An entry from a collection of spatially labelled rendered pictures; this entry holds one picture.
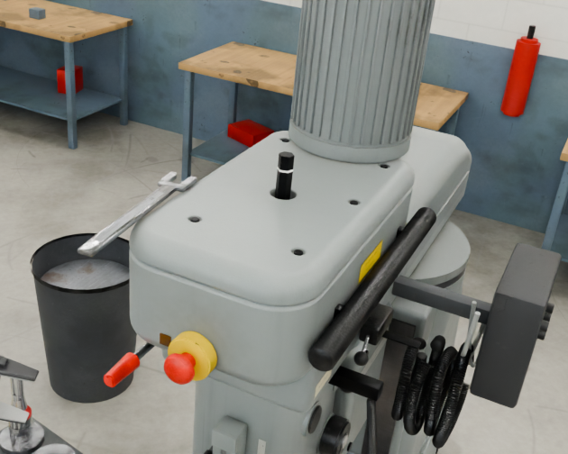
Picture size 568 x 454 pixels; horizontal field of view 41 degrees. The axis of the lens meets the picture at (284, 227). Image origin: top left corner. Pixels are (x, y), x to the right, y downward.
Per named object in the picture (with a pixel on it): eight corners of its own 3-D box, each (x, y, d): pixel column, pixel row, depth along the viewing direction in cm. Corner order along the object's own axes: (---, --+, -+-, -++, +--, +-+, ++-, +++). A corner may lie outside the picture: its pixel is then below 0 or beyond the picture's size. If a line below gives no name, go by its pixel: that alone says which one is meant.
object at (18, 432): (25, 446, 155) (23, 424, 153) (4, 440, 156) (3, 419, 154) (38, 431, 160) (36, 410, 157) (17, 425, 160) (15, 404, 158)
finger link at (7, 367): (32, 385, 118) (-6, 374, 118) (40, 370, 121) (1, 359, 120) (34, 378, 117) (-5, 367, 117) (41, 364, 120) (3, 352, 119)
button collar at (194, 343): (208, 388, 92) (210, 348, 89) (166, 371, 94) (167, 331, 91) (216, 378, 93) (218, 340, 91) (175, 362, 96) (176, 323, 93)
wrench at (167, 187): (99, 260, 85) (99, 254, 85) (69, 251, 86) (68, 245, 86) (196, 182, 106) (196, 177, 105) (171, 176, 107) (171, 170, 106)
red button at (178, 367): (187, 393, 89) (189, 366, 87) (160, 381, 91) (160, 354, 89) (202, 377, 92) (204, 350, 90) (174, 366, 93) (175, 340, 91)
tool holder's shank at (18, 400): (22, 417, 153) (18, 374, 148) (8, 413, 154) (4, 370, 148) (31, 407, 156) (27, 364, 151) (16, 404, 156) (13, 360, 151)
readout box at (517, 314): (521, 413, 126) (554, 309, 116) (467, 394, 129) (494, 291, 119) (539, 350, 142) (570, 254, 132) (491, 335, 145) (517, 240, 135)
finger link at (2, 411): (31, 410, 126) (-6, 399, 126) (23, 424, 124) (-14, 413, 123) (29, 416, 127) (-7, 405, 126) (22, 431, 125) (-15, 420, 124)
